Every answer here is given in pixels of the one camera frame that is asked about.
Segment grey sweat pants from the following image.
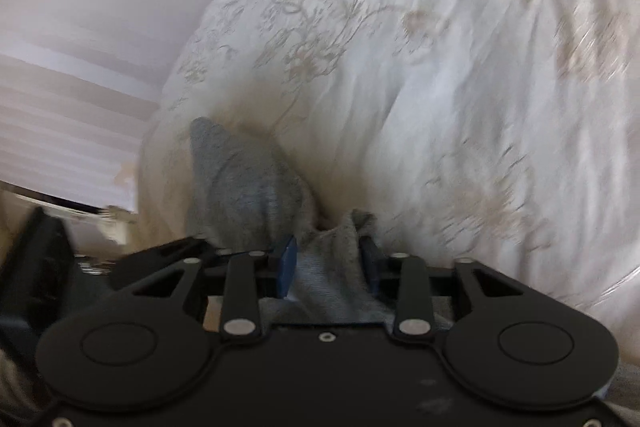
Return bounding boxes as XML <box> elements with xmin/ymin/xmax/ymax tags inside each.
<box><xmin>1</xmin><ymin>118</ymin><xmax>639</xmax><ymax>426</ymax></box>

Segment white embroidered bedspread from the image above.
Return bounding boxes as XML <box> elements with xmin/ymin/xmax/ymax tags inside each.
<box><xmin>134</xmin><ymin>0</ymin><xmax>640</xmax><ymax>308</ymax></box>

